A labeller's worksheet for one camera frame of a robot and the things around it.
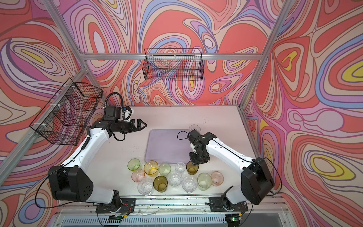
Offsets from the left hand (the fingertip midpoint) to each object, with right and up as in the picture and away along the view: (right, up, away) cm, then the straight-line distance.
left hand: (142, 126), depth 82 cm
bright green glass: (-6, -23, +2) cm, 24 cm away
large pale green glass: (+36, -32, -2) cm, 48 cm away
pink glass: (-2, -29, -1) cm, 29 cm away
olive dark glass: (+11, -33, -2) cm, 35 cm away
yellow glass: (+4, -26, +3) cm, 26 cm away
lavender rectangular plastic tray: (+13, -14, +13) cm, 24 cm away
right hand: (+33, -23, -3) cm, 40 cm away
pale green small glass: (+13, -26, +1) cm, 29 cm away
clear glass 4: (+28, -33, -2) cm, 43 cm away
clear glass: (+32, -1, +14) cm, 35 cm away
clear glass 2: (+3, -34, -3) cm, 35 cm away
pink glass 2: (+44, -31, -1) cm, 54 cm away
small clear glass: (+22, -25, +1) cm, 33 cm away
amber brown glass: (+30, -27, +3) cm, 40 cm away
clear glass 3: (+19, -31, 0) cm, 36 cm away
